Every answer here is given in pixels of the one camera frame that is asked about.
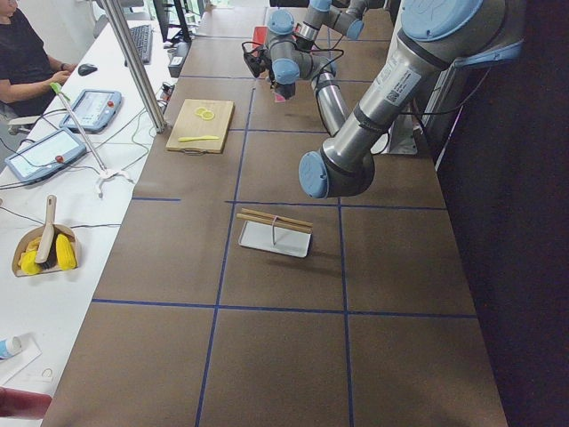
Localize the yellow plastic knife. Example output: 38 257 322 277
177 135 220 142

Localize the near teach pendant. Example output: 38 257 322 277
4 129 86 183

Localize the pink plastic bin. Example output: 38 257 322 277
252 26 268 69

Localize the black computer mouse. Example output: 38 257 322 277
77 63 98 77

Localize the silver grabber stick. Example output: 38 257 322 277
50 83 134 198

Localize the teach pendant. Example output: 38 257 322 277
4 129 86 183
71 89 123 133

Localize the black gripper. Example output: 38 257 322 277
295 36 315 52
273 81 296 99

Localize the bamboo cutting board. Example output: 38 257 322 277
165 99 235 154

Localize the red cylinder object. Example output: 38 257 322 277
1 387 52 420

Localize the wooden dustpan with brush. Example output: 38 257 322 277
12 195 80 277

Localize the far teach pendant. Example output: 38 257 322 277
71 89 123 133

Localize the black power box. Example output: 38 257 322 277
168 42 190 78

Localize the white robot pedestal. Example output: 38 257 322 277
368 26 421 156

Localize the aluminium frame post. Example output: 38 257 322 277
101 0 167 134

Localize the white towel rack stand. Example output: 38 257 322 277
236 208 313 258

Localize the yellow toy corn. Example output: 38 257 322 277
56 233 77 270

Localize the white blue tube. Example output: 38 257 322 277
0 336 22 360

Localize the seated person black shirt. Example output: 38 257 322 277
1 1 76 117

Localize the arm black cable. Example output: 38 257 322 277
242 39 490 157

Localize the black keyboard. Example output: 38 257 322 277
129 24 153 65

